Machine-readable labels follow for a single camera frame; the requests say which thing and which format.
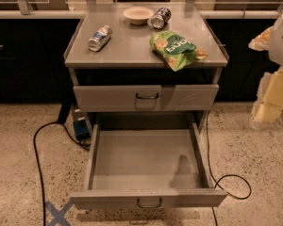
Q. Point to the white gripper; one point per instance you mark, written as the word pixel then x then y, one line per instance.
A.
pixel 282 44

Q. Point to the green rice chip bag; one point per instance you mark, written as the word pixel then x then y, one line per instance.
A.
pixel 177 51

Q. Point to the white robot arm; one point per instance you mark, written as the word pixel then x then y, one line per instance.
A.
pixel 275 51

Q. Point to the grey drawer cabinet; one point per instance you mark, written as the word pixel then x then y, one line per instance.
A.
pixel 127 59

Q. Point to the open grey middle drawer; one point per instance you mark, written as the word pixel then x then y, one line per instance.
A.
pixel 147 169

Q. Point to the closed grey upper drawer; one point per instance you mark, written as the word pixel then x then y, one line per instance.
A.
pixel 145 98

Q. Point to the dark soda can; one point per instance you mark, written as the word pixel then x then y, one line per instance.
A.
pixel 160 18

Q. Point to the beige bowl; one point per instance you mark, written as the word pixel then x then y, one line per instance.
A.
pixel 138 15

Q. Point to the blue power box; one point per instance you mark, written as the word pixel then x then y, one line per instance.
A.
pixel 79 123

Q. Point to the blue tape cross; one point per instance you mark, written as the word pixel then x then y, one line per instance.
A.
pixel 58 215

